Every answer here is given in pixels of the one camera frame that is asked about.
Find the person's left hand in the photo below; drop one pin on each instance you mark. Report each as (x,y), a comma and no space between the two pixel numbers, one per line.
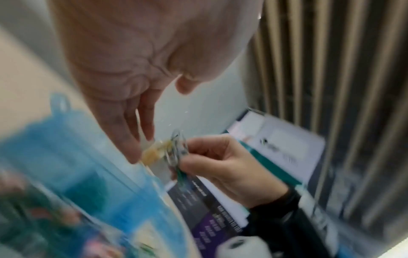
(146,45)

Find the person's right hand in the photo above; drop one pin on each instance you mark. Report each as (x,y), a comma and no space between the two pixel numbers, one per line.
(236,171)

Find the blue compartment organizer box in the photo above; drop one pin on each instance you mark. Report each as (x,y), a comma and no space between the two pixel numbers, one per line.
(64,151)

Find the bunch of green paper clips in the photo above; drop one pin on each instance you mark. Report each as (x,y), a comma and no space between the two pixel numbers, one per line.
(89,191)

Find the pile of coloured paper clips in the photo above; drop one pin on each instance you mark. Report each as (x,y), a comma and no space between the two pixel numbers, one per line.
(99,249)

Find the standing poster banner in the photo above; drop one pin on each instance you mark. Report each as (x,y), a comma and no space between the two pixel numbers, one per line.
(280,146)

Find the iced coffee plastic cup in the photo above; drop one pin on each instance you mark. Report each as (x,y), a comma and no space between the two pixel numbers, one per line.
(153,153)

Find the round wooden table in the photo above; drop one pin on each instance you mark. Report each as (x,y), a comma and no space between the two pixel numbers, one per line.
(25,90)

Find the wooden slat partition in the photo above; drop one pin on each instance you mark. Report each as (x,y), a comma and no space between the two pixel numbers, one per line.
(344,75)

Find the white wall board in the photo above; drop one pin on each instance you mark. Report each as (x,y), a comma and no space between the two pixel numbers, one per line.
(204,111)

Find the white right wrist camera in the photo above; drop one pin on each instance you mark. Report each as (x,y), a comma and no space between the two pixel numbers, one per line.
(245,248)

